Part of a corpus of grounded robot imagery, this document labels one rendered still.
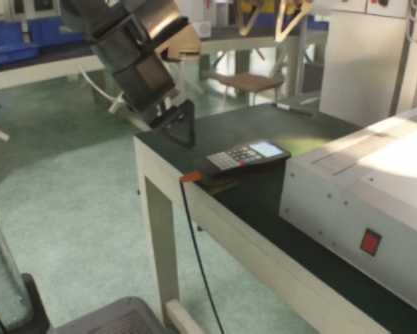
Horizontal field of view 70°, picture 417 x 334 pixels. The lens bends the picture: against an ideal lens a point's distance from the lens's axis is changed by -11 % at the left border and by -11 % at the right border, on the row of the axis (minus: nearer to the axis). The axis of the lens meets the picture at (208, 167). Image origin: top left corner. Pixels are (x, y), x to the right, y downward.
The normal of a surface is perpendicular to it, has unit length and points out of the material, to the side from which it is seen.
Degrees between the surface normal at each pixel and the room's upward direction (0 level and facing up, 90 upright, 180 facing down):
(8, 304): 90
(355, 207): 90
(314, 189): 90
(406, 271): 90
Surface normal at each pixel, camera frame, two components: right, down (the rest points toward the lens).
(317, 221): -0.81, 0.28
